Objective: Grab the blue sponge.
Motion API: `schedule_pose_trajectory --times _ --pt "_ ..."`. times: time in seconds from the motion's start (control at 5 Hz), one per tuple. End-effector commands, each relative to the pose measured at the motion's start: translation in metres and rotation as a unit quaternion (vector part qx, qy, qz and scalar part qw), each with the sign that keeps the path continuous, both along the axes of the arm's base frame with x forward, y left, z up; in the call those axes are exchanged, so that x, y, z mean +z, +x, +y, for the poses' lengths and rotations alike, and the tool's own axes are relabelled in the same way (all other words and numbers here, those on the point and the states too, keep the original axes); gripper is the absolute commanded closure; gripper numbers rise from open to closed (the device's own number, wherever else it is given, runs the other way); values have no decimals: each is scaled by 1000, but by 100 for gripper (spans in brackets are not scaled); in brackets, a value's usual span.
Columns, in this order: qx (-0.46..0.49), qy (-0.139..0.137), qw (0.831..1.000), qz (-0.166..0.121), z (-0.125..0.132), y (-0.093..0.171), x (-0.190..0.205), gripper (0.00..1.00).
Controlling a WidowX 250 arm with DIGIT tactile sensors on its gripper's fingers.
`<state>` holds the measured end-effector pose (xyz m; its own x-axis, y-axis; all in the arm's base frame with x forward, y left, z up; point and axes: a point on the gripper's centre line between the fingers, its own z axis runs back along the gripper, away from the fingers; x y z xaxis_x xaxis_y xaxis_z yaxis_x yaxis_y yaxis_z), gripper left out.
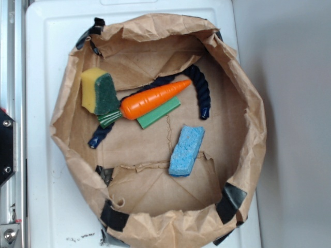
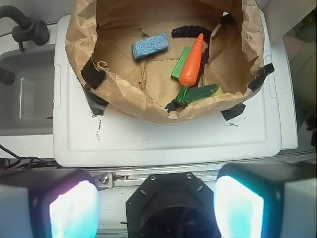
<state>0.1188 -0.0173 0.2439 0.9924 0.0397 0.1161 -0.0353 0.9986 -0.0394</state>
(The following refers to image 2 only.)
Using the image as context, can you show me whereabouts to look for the black cable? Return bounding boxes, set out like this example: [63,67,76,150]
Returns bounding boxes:
[0,143,61,171]

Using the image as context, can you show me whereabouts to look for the black ridged rubber toy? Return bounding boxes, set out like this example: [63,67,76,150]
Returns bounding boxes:
[171,25,212,87]

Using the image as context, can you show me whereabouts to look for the black faucet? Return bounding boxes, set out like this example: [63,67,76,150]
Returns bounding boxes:
[0,5,50,52]

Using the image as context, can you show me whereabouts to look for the blue sponge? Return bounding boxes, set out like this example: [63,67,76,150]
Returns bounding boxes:
[132,32,169,60]

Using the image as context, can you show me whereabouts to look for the grey sink basin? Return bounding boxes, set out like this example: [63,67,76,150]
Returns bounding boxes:
[0,45,55,136]

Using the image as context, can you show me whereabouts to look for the brown paper bag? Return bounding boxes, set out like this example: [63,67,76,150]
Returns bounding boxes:
[65,0,265,124]

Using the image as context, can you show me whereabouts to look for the white plastic bin lid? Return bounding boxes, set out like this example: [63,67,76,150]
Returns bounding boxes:
[53,16,282,167]

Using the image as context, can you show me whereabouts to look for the green rectangular block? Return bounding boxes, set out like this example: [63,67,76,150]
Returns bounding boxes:
[171,46,191,80]

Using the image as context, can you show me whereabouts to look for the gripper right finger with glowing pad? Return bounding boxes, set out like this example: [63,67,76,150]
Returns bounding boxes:
[213,162,317,238]

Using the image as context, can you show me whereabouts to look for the orange toy carrot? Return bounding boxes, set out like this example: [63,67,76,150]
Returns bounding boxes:
[167,33,204,112]

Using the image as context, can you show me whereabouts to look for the aluminium frame rail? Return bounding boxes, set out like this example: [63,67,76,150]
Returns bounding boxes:
[88,151,317,190]

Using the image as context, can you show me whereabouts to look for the green and yellow sponge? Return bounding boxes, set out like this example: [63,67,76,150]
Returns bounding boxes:
[185,84,223,104]

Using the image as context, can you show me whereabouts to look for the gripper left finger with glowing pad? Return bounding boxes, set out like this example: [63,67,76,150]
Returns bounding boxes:
[0,169,100,238]

